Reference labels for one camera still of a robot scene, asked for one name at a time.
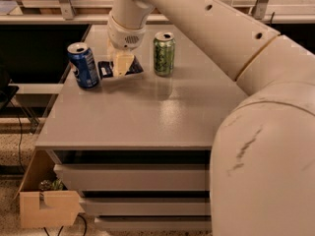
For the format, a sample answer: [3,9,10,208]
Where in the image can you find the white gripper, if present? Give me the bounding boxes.
[107,15,146,77]

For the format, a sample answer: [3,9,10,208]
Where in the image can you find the blue rxbar blueberry wrapper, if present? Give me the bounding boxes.
[97,57,144,79]

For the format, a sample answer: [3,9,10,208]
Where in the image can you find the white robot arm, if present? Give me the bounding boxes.
[109,0,315,236]

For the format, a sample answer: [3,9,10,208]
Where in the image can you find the blue pepsi can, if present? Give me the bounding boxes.
[67,42,99,89]

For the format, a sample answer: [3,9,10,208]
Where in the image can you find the green soda can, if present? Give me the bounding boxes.
[154,31,175,77]

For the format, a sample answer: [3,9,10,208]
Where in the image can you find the grey drawer cabinet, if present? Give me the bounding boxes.
[36,25,245,231]

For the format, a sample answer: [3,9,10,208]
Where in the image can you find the green items in box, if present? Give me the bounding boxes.
[38,179,64,192]

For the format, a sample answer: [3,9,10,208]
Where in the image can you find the cardboard box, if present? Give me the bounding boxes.
[16,150,81,228]

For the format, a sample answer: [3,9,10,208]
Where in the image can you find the grey metal shelf frame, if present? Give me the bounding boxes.
[1,0,315,24]

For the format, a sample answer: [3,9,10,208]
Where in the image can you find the black cable on floor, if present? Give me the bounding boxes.
[9,100,28,174]

